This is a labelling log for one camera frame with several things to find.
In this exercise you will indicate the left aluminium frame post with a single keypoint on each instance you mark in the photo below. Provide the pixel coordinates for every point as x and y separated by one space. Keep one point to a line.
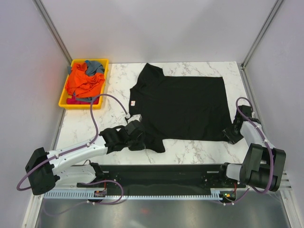
53 30

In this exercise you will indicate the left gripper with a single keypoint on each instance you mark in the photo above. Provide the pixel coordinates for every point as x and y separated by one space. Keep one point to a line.
140 146

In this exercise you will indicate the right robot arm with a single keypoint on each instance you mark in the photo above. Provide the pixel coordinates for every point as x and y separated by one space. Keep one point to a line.
263 164

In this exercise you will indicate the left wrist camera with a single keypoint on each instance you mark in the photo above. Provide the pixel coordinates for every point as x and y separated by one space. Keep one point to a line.
136 117

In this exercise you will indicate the orange t-shirt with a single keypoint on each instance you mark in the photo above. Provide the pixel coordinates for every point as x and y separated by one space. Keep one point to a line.
80 84

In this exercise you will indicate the pink t-shirt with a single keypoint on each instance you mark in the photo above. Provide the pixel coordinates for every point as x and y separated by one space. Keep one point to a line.
79 101

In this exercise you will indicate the black t-shirt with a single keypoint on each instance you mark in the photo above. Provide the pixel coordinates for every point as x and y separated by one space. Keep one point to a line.
179 107

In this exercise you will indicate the white slotted cable duct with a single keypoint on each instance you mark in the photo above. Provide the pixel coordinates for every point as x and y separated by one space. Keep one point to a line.
88 194

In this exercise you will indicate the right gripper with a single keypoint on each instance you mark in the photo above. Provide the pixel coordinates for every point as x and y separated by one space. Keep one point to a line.
227 132

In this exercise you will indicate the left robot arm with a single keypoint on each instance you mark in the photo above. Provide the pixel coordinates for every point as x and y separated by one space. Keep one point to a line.
47 170

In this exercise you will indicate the grey t-shirt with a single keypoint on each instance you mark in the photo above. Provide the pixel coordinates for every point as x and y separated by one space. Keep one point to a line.
95 67

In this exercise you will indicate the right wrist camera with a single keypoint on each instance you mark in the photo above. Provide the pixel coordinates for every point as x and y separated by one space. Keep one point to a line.
246 111

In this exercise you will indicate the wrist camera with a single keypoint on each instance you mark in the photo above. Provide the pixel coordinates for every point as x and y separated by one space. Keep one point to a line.
246 111
136 117

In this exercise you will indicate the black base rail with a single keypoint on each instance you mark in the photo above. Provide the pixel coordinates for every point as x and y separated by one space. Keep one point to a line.
181 178

